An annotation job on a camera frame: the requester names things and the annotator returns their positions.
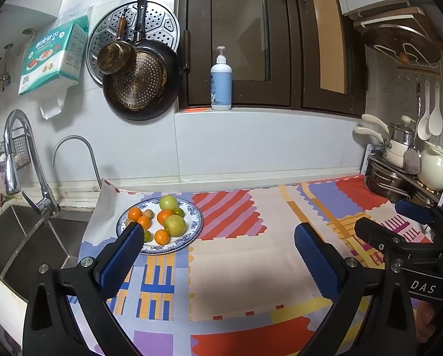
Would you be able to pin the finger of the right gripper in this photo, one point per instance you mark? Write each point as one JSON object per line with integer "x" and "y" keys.
{"x": 419, "y": 214}
{"x": 393, "y": 245}

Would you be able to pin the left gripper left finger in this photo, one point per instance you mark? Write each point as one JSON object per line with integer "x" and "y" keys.
{"x": 50, "y": 327}

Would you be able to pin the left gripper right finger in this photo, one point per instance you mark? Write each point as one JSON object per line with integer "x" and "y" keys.
{"x": 388, "y": 326}

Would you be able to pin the orange mandarin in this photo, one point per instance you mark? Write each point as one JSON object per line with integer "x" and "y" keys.
{"x": 162, "y": 237}
{"x": 134, "y": 214}
{"x": 144, "y": 221}
{"x": 162, "y": 216}

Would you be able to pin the large green apple front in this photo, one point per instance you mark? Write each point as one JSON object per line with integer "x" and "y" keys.
{"x": 175, "y": 225}

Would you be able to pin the green apple back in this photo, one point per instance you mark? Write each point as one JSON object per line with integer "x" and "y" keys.
{"x": 168, "y": 202}

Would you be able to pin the small green lime back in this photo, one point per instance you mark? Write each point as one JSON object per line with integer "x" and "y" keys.
{"x": 179, "y": 212}

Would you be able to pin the small green lime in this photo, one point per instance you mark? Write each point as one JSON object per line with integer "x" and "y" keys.
{"x": 179, "y": 212}
{"x": 148, "y": 236}

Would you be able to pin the small green lime front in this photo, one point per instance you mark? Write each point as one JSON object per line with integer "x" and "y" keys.
{"x": 148, "y": 236}

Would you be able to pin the steel kitchen sink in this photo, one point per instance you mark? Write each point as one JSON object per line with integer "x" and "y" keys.
{"x": 28, "y": 240}

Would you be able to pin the person right hand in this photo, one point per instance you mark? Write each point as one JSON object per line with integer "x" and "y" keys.
{"x": 424, "y": 322}

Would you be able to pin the steel pot on rack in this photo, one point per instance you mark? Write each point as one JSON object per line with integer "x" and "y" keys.
{"x": 386, "y": 183}

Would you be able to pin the steel spatula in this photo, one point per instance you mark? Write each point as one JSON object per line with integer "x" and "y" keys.
{"x": 412, "y": 157}

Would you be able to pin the white ceramic teapot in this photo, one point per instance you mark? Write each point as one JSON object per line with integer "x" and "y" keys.
{"x": 431, "y": 174}

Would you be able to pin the white spoon left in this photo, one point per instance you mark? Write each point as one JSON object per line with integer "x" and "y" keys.
{"x": 423, "y": 124}

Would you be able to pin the white spoon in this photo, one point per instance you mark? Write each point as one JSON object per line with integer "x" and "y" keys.
{"x": 436, "y": 120}
{"x": 423, "y": 124}

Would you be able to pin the white spoon right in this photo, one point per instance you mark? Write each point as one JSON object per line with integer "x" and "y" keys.
{"x": 436, "y": 120}

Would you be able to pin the colourful patterned table mat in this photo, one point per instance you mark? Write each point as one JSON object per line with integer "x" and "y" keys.
{"x": 241, "y": 287}

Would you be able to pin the blue white porcelain plate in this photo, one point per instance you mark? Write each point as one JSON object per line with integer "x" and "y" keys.
{"x": 193, "y": 218}

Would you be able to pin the thin curved steel faucet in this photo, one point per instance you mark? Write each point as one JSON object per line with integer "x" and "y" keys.
{"x": 74, "y": 160}

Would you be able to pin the blue white soap dispenser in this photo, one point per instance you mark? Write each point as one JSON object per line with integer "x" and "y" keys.
{"x": 221, "y": 82}

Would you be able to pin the black frying pan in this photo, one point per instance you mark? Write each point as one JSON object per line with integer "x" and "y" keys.
{"x": 152, "y": 84}

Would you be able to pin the green white paper towel pack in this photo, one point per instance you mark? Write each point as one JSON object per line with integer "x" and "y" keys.
{"x": 52, "y": 65}

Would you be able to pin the small brass saucepan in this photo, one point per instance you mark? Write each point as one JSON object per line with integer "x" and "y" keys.
{"x": 118, "y": 56}

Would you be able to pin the perforated steel steamer tray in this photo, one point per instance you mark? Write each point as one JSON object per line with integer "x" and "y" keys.
{"x": 160, "y": 25}

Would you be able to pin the white pot cream handles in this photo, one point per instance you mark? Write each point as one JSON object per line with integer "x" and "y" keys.
{"x": 395, "y": 138}

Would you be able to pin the dark wooden window frame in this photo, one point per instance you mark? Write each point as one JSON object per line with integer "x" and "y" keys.
{"x": 285, "y": 54}

